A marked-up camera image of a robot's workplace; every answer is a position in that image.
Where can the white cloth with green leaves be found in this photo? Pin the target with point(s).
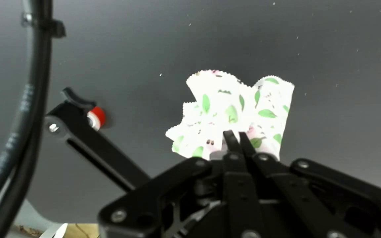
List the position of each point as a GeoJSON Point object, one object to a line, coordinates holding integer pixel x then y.
{"type": "Point", "coordinates": [225, 106]}

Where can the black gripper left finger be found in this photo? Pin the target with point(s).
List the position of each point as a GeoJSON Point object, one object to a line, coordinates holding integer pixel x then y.
{"type": "Point", "coordinates": [239, 198]}

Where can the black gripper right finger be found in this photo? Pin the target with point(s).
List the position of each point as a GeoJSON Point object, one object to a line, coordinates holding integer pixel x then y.
{"type": "Point", "coordinates": [288, 198]}

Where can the red and white spool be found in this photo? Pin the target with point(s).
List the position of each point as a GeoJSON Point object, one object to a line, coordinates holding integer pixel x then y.
{"type": "Point", "coordinates": [98, 116]}

